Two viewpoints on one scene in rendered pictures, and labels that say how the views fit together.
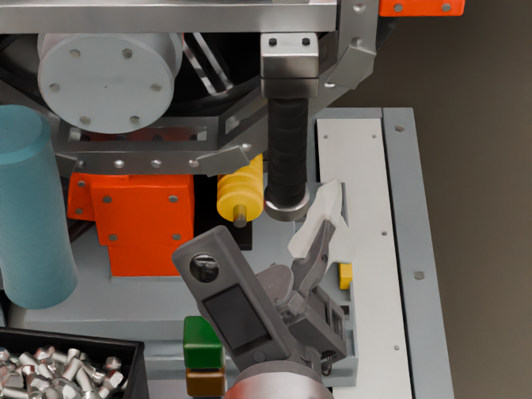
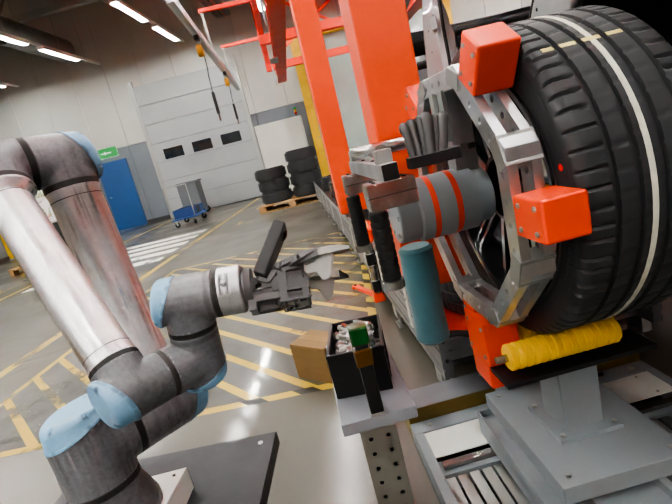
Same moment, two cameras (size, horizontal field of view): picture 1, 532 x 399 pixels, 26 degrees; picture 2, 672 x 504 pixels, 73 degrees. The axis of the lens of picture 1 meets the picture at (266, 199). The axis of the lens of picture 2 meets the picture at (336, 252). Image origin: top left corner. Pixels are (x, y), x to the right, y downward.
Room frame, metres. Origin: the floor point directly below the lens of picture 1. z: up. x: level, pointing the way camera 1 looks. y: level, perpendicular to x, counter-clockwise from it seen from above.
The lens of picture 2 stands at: (0.63, -0.84, 1.03)
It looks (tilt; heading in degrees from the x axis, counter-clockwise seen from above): 13 degrees down; 88
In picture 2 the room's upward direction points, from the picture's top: 14 degrees counter-clockwise
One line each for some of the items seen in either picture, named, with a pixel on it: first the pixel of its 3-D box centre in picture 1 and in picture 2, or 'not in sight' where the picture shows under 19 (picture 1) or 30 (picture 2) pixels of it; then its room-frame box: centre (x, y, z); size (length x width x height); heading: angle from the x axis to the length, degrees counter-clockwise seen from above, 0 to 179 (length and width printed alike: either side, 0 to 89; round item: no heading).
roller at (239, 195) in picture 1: (240, 140); (560, 343); (1.09, 0.03, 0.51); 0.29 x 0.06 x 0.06; 1
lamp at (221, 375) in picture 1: (206, 370); (363, 354); (0.67, 0.06, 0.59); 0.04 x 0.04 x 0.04; 1
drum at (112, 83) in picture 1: (114, 17); (438, 204); (0.92, 0.15, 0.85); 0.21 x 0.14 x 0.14; 1
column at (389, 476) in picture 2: not in sight; (380, 440); (0.67, 0.29, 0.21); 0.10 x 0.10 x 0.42; 1
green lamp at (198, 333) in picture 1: (203, 342); (358, 333); (0.67, 0.06, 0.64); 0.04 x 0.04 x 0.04; 1
